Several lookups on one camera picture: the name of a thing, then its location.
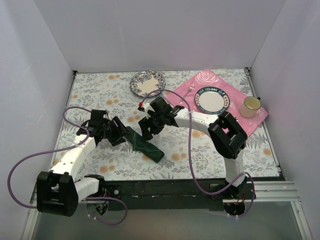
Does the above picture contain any dark green cloth napkin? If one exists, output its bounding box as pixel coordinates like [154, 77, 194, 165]
[124, 126, 165, 163]

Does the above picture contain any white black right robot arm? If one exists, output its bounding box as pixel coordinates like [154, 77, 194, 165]
[138, 97, 248, 199]

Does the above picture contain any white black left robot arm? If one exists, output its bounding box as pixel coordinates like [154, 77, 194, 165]
[36, 109, 127, 217]

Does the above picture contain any blue floral ceramic plate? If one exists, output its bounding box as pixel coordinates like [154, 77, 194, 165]
[130, 70, 166, 98]

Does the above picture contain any silver fork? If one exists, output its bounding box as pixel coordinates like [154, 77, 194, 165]
[178, 84, 195, 105]

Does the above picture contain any green rimmed white plate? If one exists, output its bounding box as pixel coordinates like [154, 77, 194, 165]
[194, 86, 230, 115]

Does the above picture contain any pink rose placemat cloth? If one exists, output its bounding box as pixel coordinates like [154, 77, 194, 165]
[174, 69, 268, 136]

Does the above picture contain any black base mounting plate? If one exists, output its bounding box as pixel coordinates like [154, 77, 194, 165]
[84, 181, 257, 212]

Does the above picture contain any cream enamel mug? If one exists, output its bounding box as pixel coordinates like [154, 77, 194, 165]
[239, 96, 262, 118]

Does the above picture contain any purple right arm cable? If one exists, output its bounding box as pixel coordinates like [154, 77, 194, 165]
[139, 89, 256, 218]

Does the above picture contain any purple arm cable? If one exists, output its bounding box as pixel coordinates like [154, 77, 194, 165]
[139, 89, 256, 218]
[7, 106, 128, 226]

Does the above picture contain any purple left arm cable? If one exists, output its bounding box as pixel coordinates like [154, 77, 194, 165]
[7, 106, 128, 226]

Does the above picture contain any aluminium frame rail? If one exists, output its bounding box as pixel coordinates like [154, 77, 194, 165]
[22, 181, 312, 240]

